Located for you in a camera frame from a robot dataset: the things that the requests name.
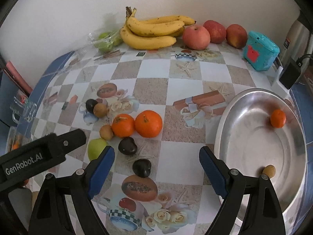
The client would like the black power adapter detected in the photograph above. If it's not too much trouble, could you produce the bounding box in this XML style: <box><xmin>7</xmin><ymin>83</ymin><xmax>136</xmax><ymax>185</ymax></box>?
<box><xmin>279</xmin><ymin>56</ymin><xmax>302</xmax><ymax>90</ymax></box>

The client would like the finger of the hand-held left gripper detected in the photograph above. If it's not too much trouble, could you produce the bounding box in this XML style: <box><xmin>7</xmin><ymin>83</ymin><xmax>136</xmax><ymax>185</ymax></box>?
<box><xmin>56</xmin><ymin>128</ymin><xmax>87</xmax><ymax>156</ymax></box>

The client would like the clear plastic clip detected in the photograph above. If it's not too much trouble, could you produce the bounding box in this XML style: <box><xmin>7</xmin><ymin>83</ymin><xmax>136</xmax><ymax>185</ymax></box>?
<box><xmin>10</xmin><ymin>95</ymin><xmax>38</xmax><ymax>123</ymax></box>

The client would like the red yellow apple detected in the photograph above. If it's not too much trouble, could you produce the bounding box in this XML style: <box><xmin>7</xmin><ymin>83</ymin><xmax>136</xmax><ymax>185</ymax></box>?
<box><xmin>226</xmin><ymin>24</ymin><xmax>248</xmax><ymax>49</ymax></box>

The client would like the large smooth orange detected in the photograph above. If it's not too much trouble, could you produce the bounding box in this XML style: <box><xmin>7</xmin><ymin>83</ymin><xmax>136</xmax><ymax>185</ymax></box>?
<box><xmin>135</xmin><ymin>110</ymin><xmax>163</xmax><ymax>138</ymax></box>

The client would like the small orange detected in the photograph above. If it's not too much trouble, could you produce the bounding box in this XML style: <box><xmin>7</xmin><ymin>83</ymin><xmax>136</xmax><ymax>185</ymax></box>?
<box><xmin>270</xmin><ymin>109</ymin><xmax>286</xmax><ymax>128</ymax></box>

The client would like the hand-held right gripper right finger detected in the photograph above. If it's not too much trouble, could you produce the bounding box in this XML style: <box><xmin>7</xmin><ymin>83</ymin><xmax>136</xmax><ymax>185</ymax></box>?
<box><xmin>199</xmin><ymin>146</ymin><xmax>286</xmax><ymax>235</ymax></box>

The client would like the black power cable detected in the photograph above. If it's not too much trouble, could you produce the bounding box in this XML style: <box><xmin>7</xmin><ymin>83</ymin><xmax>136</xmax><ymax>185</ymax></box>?
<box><xmin>296</xmin><ymin>54</ymin><xmax>313</xmax><ymax>65</ymax></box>

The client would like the steel kettle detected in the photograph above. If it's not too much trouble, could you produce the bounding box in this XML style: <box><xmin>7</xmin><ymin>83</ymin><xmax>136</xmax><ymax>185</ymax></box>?
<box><xmin>281</xmin><ymin>17</ymin><xmax>313</xmax><ymax>66</ymax></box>

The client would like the teal plastic box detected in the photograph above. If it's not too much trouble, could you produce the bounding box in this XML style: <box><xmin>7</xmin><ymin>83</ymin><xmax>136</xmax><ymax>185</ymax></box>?
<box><xmin>242</xmin><ymin>31</ymin><xmax>280</xmax><ymax>71</ymax></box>

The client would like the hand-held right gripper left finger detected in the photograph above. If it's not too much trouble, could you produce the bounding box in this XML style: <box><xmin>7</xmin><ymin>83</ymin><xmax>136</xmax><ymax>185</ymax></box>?
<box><xmin>29</xmin><ymin>146</ymin><xmax>115</xmax><ymax>235</ymax></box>

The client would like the checkered printed tablecloth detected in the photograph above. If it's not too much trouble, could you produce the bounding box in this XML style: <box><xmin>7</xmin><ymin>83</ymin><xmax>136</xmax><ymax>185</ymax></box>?
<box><xmin>17</xmin><ymin>42</ymin><xmax>309</xmax><ymax>235</ymax></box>

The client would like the round steel basin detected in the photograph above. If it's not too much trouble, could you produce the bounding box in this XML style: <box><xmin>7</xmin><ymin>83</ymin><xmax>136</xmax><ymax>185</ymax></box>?
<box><xmin>213</xmin><ymin>88</ymin><xmax>308</xmax><ymax>229</ymax></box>

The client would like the dark red apple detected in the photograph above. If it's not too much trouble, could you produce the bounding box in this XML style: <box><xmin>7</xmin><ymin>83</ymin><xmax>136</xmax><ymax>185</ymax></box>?
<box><xmin>203</xmin><ymin>20</ymin><xmax>227</xmax><ymax>44</ymax></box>

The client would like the pink bar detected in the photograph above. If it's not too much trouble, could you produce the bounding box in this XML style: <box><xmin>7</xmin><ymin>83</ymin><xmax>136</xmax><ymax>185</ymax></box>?
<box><xmin>5</xmin><ymin>61</ymin><xmax>33</xmax><ymax>95</ymax></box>

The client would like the bag of green fruit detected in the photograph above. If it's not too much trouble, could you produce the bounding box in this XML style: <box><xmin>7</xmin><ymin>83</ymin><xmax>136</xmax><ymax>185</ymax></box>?
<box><xmin>88</xmin><ymin>29</ymin><xmax>124</xmax><ymax>54</ymax></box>

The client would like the dark plum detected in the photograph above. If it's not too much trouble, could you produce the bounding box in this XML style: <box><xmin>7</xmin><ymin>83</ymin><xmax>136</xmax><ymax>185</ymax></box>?
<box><xmin>132</xmin><ymin>159</ymin><xmax>151</xmax><ymax>178</ymax></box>
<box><xmin>85</xmin><ymin>99</ymin><xmax>99</xmax><ymax>114</ymax></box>
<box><xmin>118</xmin><ymin>137</ymin><xmax>137</xmax><ymax>155</ymax></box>

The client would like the green apple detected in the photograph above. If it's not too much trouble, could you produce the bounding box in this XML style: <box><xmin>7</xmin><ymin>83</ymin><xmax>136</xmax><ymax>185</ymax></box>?
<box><xmin>87</xmin><ymin>138</ymin><xmax>108</xmax><ymax>161</ymax></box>

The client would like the small potato-like kiwi in bowl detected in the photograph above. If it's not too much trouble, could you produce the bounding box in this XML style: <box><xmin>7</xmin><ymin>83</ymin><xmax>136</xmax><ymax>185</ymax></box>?
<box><xmin>262</xmin><ymin>165</ymin><xmax>276</xmax><ymax>178</ymax></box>

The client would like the yellow banana bunch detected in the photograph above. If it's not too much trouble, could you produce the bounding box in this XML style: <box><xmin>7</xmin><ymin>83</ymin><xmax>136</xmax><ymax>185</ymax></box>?
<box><xmin>120</xmin><ymin>7</ymin><xmax>197</xmax><ymax>50</ymax></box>

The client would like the orange with leafy stem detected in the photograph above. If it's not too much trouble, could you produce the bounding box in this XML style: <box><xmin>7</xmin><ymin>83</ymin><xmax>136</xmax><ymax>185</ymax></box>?
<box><xmin>112</xmin><ymin>114</ymin><xmax>136</xmax><ymax>138</ymax></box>

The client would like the clear bag of snacks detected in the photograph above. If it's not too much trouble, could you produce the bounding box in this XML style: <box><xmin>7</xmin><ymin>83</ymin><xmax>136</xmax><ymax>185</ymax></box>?
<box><xmin>6</xmin><ymin>127</ymin><xmax>27</xmax><ymax>152</ymax></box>

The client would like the pale pink apple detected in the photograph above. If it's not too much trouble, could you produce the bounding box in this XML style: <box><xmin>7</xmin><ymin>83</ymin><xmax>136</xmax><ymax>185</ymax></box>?
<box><xmin>182</xmin><ymin>25</ymin><xmax>211</xmax><ymax>50</ymax></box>

